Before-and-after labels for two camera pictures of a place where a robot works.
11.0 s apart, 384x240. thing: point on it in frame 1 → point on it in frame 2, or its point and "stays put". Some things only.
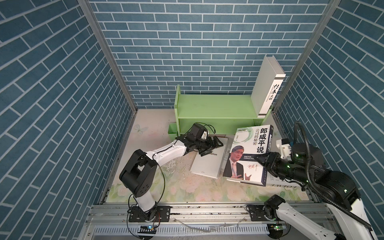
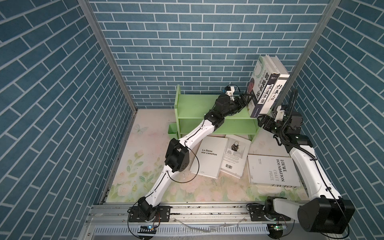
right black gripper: [269, 159] → [268, 125]
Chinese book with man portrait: [241, 165] → [261, 85]
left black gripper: [210, 145] → [243, 102]
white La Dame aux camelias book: [211, 165] stays put
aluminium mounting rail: [117, 214] stays put
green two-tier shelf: [222, 114] stays put
